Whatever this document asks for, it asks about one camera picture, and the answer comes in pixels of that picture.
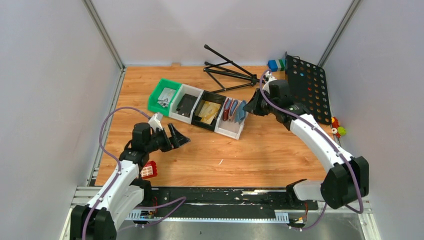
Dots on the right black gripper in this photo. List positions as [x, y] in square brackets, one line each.
[252, 107]

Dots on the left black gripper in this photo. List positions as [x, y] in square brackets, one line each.
[177, 138]

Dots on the blue card holder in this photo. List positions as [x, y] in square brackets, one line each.
[233, 108]
[240, 113]

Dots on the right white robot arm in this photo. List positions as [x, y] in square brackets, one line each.
[347, 177]

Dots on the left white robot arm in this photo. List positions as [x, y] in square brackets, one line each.
[125, 190]

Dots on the white bin with card holders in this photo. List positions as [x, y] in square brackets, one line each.
[228, 128]

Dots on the white bin with black cards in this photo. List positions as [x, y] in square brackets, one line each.
[189, 90]

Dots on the red card holder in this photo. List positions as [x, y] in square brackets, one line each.
[226, 109]

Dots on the black cards stack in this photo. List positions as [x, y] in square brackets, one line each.
[186, 105]

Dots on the gold cards stack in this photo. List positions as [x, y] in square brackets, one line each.
[208, 111]

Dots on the silver cards stack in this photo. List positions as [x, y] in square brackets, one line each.
[165, 97]

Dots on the black folded tripod stand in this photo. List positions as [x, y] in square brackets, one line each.
[218, 69]

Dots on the red toy brick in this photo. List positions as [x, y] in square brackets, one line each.
[149, 170]

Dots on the blue green toy blocks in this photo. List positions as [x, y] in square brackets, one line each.
[277, 65]

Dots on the black plastic bin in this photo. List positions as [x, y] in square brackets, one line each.
[207, 96]

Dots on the black perforated music desk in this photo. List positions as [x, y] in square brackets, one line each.
[308, 85]

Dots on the colourful toy pile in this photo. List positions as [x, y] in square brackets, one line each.
[336, 128]

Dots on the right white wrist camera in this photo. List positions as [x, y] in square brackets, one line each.
[267, 79]

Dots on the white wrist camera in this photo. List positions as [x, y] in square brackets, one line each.
[267, 79]
[155, 122]

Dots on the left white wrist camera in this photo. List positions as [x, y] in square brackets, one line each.
[155, 122]

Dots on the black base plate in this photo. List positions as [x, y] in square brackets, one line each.
[216, 203]

